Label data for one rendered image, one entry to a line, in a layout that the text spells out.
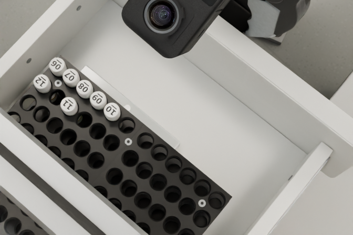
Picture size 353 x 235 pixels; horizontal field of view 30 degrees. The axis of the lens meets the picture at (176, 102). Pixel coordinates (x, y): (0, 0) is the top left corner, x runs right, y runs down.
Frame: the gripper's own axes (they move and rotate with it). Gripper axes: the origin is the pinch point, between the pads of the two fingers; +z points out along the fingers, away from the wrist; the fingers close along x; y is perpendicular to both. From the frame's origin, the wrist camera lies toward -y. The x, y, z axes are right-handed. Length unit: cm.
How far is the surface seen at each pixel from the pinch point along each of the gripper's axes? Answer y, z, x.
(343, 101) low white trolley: 5.7, 14.5, -11.2
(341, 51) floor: 44, 91, -6
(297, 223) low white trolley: -7.0, 14.5, -15.0
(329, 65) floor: 39, 91, -6
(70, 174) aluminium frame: -17.9, -8.5, -0.3
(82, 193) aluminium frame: -18.3, -8.5, -1.7
